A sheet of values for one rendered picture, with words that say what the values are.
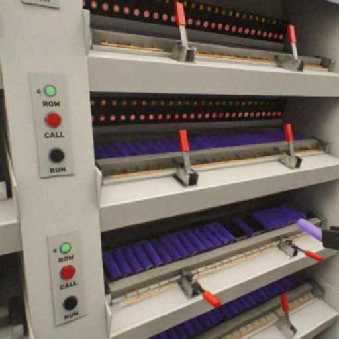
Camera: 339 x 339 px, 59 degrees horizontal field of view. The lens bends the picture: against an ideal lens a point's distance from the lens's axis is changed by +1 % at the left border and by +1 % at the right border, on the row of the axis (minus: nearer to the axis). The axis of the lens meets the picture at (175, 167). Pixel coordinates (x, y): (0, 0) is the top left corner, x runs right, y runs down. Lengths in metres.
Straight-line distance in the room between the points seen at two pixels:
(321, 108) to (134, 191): 0.56
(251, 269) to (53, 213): 0.41
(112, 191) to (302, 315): 0.61
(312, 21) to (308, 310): 0.73
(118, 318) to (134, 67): 0.38
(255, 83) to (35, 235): 0.43
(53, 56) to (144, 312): 0.40
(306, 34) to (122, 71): 0.59
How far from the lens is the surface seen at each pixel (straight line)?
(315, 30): 0.89
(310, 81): 0.70
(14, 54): 0.40
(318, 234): 0.58
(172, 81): 0.47
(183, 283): 0.57
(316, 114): 0.86
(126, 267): 0.57
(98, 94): 0.62
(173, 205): 0.48
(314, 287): 0.95
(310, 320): 0.89
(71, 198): 0.41
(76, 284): 0.45
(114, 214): 0.44
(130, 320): 0.53
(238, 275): 0.63
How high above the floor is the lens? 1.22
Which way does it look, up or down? 9 degrees down
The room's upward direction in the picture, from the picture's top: 2 degrees counter-clockwise
